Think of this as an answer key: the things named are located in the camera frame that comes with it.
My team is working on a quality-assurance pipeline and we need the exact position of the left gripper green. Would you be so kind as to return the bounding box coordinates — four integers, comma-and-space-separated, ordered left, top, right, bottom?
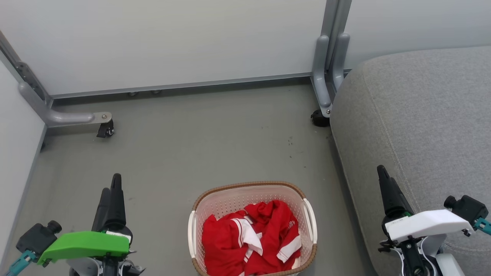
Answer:
37, 173, 133, 266

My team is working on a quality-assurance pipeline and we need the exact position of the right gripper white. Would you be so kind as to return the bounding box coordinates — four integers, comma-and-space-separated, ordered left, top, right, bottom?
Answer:
377, 165, 475, 243

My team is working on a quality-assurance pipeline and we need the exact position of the red and white garment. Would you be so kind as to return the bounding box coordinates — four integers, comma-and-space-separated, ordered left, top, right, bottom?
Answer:
201, 200, 302, 276

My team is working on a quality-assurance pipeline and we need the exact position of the grey fabric sofa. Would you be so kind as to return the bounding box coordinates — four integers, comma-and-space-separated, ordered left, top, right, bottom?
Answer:
330, 46, 491, 276

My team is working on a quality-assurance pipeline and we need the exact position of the black caster with white mark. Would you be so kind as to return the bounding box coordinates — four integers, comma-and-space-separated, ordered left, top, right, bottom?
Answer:
96, 119, 115, 138

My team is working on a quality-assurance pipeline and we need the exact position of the long grey partition foot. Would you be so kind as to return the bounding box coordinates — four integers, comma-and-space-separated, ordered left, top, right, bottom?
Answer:
17, 82, 113, 128

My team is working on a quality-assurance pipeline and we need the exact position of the black round caster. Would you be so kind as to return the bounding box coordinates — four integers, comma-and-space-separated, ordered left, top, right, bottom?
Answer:
310, 109, 331, 128

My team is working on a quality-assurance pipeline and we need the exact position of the white perforated laundry basket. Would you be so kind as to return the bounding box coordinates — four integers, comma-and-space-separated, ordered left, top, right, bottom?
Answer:
188, 181, 318, 276

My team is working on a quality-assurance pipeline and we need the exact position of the double grey partition foot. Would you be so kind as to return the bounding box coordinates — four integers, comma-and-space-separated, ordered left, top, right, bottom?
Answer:
311, 33, 351, 118

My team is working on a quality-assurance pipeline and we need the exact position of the right teal cable connector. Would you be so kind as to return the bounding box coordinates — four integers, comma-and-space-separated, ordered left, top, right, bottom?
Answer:
473, 217, 491, 236

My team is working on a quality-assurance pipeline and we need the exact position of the teal cable connector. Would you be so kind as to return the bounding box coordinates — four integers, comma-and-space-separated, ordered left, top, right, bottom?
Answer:
3, 249, 38, 276
473, 217, 491, 236

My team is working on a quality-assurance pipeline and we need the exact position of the left teal cable connector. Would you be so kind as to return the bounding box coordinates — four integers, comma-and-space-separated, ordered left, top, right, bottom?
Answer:
3, 249, 38, 276

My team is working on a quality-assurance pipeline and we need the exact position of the grey partition bottom rail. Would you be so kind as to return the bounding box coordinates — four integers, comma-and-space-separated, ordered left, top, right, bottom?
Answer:
50, 72, 313, 100

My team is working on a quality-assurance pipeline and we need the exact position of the grey partition post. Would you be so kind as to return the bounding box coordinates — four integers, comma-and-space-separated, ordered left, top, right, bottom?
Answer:
320, 0, 353, 70

